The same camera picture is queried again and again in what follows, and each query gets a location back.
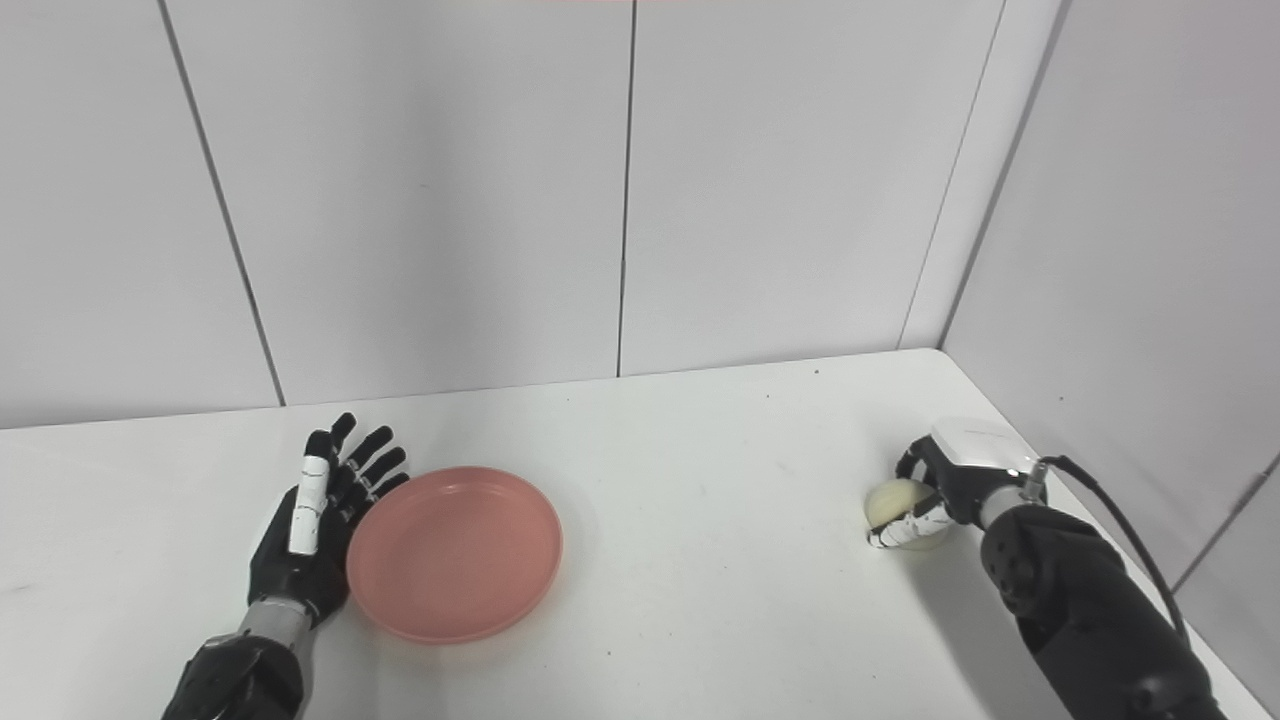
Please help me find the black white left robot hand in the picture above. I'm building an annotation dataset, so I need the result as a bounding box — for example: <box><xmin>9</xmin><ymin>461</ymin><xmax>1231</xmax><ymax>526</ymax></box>
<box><xmin>248</xmin><ymin>412</ymin><xmax>411</xmax><ymax>627</ymax></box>

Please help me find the pink round plate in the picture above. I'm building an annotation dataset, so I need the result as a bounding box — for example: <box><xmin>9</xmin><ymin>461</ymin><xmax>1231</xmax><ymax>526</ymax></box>
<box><xmin>346</xmin><ymin>466</ymin><xmax>564</xmax><ymax>645</ymax></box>

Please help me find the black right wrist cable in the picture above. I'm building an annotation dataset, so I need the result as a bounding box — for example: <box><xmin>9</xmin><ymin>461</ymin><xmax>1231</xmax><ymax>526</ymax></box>
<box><xmin>1035</xmin><ymin>455</ymin><xmax>1193</xmax><ymax>643</ymax></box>

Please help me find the cream steamed bun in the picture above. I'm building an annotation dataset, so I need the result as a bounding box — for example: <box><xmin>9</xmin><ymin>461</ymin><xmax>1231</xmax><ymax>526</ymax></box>
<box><xmin>864</xmin><ymin>478</ymin><xmax>951</xmax><ymax>552</ymax></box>

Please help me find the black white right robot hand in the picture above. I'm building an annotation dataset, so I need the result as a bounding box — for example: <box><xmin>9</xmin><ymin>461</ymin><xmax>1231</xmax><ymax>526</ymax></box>
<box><xmin>866</xmin><ymin>418</ymin><xmax>1042</xmax><ymax>552</ymax></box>

